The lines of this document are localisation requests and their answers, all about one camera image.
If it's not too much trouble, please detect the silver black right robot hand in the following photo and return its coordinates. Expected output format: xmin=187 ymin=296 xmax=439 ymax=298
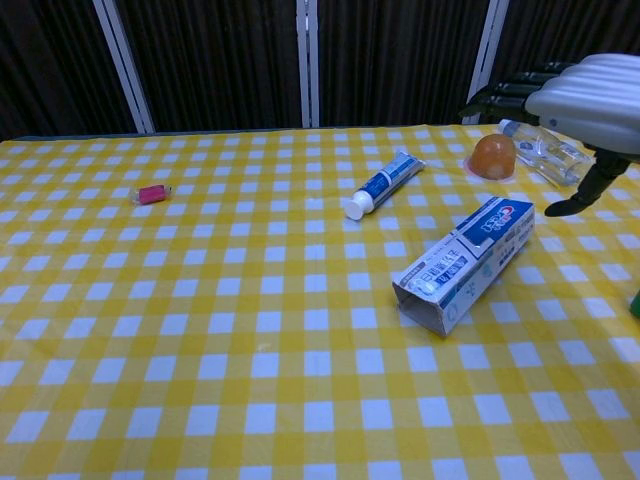
xmin=458 ymin=53 xmax=640 ymax=218

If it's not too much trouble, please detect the blue white toothpaste paper box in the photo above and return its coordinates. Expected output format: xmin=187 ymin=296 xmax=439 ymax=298
xmin=391 ymin=196 xmax=536 ymax=339

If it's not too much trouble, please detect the blue white toothpaste tube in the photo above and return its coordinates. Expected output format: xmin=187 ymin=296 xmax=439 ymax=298
xmin=343 ymin=150 xmax=426 ymax=222

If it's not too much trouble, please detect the clear plastic water bottle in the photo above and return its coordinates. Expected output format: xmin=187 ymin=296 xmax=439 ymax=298
xmin=498 ymin=118 xmax=593 ymax=188

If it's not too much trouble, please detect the orange jelly cup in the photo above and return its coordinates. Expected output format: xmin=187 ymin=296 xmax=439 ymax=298
xmin=465 ymin=133 xmax=517 ymax=182

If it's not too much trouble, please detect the dark pleated curtain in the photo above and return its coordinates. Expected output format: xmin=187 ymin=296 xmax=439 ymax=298
xmin=0 ymin=0 xmax=640 ymax=142

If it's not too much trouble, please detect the pink wrapped candy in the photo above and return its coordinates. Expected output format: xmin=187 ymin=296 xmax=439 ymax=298
xmin=130 ymin=184 xmax=174 ymax=206

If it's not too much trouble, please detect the yellow white checkered tablecloth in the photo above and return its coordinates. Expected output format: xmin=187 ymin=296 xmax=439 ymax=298
xmin=0 ymin=119 xmax=640 ymax=480

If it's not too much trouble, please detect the white screen frame post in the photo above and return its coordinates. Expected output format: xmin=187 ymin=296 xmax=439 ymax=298
xmin=92 ymin=0 xmax=155 ymax=135
xmin=296 ymin=0 xmax=321 ymax=129
xmin=461 ymin=0 xmax=509 ymax=126

